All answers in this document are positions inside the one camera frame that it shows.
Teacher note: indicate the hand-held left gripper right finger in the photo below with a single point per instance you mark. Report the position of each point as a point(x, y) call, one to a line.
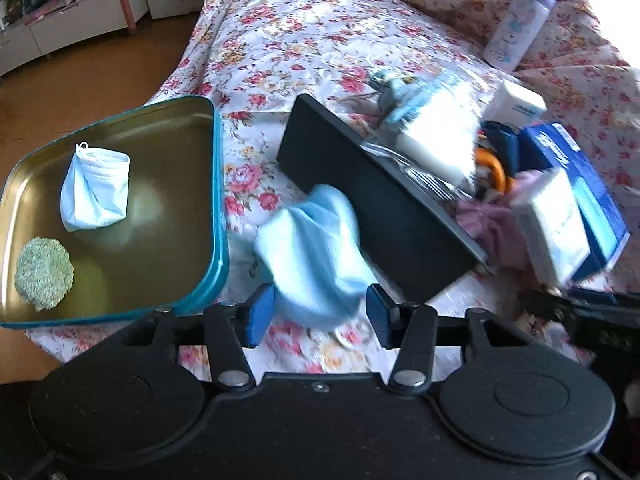
point(378, 312)

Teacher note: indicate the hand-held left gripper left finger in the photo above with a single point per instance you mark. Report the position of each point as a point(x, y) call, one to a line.
point(260, 316)

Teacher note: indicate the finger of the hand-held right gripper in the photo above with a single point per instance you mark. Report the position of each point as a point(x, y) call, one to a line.
point(547, 302)

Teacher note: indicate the blue face mask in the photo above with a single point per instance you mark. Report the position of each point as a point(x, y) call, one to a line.
point(312, 255)

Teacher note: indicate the pink glove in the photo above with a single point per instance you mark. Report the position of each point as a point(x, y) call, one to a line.
point(487, 227)

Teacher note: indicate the teal metal tin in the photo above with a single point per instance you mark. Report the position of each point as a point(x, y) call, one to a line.
point(125, 220)

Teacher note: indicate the clear bag of sponge brushes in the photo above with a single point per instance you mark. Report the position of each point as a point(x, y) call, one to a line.
point(432, 125)

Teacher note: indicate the pale face mask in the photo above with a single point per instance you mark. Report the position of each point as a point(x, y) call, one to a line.
point(95, 187)

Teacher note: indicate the green round scrubbing pad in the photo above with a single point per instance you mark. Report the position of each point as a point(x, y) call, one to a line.
point(44, 272)

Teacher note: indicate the white tissue pack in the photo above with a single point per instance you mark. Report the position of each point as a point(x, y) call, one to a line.
point(550, 230)

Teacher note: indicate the black rectangular tray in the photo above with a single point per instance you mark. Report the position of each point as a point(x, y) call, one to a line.
point(380, 195)

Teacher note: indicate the blue box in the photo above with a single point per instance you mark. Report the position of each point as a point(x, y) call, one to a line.
point(575, 180)

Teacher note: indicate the white carton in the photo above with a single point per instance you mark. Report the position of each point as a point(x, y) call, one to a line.
point(515, 102)

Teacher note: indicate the floral bed sheet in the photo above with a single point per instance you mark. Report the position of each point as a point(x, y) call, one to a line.
point(310, 40)

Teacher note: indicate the lavender water bottle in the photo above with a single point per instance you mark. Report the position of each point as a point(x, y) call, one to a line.
point(520, 22)

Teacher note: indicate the white low cabinet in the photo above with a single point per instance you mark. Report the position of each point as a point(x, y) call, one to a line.
point(65, 20)

